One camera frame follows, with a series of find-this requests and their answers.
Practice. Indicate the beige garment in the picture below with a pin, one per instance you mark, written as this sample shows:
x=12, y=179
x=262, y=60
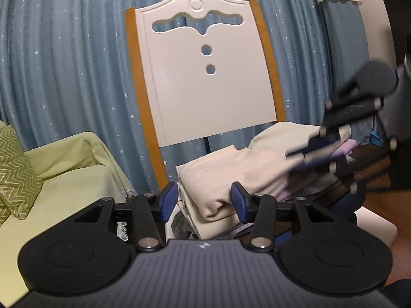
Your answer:
x=234, y=170

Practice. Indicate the grey cloth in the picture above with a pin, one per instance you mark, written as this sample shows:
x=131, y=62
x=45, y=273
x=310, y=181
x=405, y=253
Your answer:
x=182, y=226

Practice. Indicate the cream folded garment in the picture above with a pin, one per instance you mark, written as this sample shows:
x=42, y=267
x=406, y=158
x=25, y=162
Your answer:
x=289, y=133

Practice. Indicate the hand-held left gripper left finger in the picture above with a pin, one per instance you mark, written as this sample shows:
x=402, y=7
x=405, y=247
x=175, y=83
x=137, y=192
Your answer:
x=169, y=200

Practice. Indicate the green covered sofa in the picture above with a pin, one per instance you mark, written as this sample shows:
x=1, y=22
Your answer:
x=70, y=173

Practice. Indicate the lace-trimmed blue curtain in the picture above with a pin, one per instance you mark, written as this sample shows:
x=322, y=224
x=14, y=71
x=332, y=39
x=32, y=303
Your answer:
x=340, y=22

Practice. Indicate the white wooden chair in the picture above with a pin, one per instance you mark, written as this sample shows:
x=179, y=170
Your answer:
x=199, y=86

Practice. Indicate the blue starry curtain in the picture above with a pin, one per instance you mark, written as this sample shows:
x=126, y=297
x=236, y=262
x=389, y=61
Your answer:
x=80, y=54

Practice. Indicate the green zigzag pillow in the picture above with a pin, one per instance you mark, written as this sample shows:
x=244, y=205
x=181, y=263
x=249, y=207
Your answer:
x=16, y=170

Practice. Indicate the purple folded garment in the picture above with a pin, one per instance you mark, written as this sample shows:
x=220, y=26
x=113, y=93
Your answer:
x=343, y=147

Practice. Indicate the blue plastic clip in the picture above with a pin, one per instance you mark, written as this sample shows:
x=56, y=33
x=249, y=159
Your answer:
x=375, y=138

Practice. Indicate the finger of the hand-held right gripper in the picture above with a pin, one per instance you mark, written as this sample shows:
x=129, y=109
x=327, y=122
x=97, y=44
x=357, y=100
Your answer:
x=334, y=157
x=346, y=115

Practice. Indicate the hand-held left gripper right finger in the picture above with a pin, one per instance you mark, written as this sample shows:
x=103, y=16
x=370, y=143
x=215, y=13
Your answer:
x=238, y=202

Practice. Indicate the dark cabinet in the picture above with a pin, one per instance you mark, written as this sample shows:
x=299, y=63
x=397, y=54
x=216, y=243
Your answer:
x=399, y=32

